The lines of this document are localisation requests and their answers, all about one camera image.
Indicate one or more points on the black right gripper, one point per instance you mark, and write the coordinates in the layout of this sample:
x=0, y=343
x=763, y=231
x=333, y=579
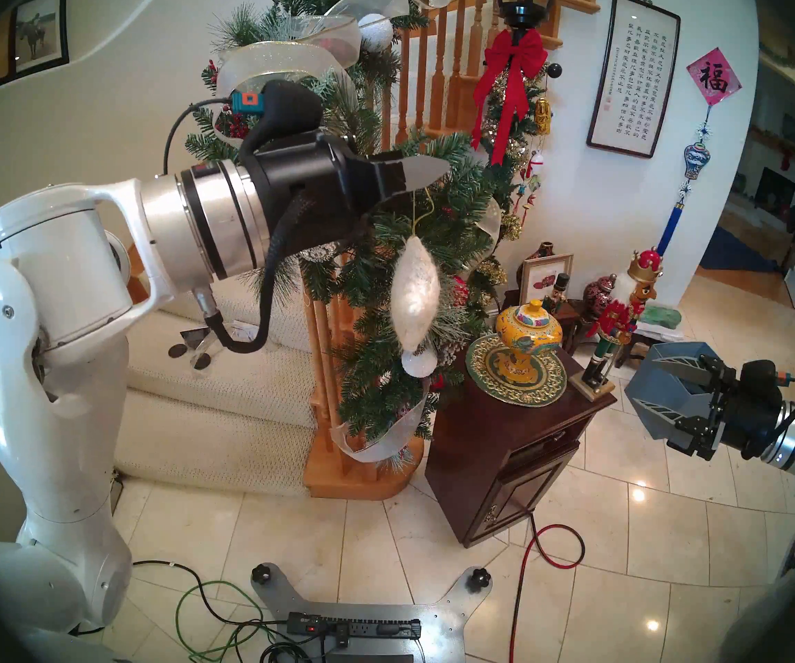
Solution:
x=743, y=409

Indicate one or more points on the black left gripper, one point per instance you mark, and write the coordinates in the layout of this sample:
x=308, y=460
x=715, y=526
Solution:
x=307, y=178

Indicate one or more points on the white glitter star ornament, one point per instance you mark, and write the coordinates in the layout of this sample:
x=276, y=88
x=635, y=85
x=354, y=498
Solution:
x=414, y=295

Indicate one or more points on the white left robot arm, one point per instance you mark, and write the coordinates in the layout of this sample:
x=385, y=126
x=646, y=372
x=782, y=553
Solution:
x=52, y=364

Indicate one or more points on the silver faceted ball ornament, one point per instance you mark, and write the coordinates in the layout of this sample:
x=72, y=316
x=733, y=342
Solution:
x=320, y=253

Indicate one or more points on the red white hanging ornament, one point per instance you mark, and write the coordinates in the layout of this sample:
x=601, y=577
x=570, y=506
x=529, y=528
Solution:
x=534, y=163

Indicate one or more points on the large white ball ornament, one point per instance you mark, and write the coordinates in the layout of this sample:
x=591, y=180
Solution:
x=375, y=32

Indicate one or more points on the gold bell ornament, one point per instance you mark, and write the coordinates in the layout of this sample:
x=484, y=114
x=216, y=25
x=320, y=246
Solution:
x=543, y=116

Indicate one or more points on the blue grey square bin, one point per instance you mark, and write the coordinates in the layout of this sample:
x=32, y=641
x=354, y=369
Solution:
x=653, y=420

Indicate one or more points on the green pine garland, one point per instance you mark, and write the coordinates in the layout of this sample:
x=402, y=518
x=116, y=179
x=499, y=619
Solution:
x=425, y=254

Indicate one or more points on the green jade piece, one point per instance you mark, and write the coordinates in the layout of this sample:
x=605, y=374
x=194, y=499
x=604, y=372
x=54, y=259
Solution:
x=660, y=316

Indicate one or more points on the tall nutcracker soldier figure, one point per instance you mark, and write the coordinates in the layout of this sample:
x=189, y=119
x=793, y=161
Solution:
x=618, y=316

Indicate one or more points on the dark red cloisonne jar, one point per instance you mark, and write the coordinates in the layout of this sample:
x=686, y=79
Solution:
x=600, y=295

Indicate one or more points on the green gold tinsel garland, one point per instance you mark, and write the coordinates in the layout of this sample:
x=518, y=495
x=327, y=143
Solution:
x=523, y=150

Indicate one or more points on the dark slim vase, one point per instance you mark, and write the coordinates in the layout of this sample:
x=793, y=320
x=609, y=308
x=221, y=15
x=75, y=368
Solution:
x=544, y=249

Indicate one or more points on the small black hat nutcracker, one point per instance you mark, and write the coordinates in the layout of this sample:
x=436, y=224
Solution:
x=557, y=292

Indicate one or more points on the yellow porcelain lidded jar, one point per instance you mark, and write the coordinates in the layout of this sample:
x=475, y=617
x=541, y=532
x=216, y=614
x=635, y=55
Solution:
x=528, y=330

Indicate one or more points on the small framed red picture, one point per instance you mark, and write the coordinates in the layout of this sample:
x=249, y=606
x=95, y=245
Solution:
x=546, y=280

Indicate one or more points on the red velvet bow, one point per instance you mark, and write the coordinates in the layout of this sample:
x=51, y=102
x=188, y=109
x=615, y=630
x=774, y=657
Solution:
x=511, y=54

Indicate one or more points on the sheer white ribbon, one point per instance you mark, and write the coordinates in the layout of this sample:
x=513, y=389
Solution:
x=280, y=57
x=380, y=447

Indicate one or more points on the small white glitter ball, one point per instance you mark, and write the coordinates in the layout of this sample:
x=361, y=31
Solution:
x=419, y=364

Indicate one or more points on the dark wood cabinet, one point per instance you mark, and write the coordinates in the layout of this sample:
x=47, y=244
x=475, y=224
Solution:
x=501, y=461

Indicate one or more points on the green gold decorative plate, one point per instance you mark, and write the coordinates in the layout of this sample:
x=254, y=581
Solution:
x=484, y=371

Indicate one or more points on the blue tassel hanging charm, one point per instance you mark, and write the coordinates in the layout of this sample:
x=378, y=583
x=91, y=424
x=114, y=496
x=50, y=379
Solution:
x=694, y=161

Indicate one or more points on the clear plastic packaging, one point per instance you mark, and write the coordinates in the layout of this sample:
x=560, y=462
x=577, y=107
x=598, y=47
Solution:
x=197, y=340

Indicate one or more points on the framed calligraphy scroll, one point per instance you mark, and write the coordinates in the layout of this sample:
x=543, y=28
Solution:
x=632, y=74

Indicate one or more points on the black base knob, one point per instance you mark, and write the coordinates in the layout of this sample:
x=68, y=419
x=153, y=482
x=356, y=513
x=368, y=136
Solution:
x=479, y=578
x=262, y=574

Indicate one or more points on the carpeted wooden staircase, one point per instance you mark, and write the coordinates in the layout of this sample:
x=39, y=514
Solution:
x=231, y=406

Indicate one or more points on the red diamond fu sign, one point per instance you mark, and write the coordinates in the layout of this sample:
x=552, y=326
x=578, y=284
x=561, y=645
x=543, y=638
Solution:
x=713, y=77

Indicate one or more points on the framed horse picture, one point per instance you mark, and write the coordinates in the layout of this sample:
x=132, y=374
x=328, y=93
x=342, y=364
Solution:
x=39, y=30

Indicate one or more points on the black power strip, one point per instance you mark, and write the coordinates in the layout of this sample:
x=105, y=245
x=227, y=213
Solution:
x=363, y=627

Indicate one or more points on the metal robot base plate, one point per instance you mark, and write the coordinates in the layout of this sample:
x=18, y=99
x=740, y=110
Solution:
x=446, y=620

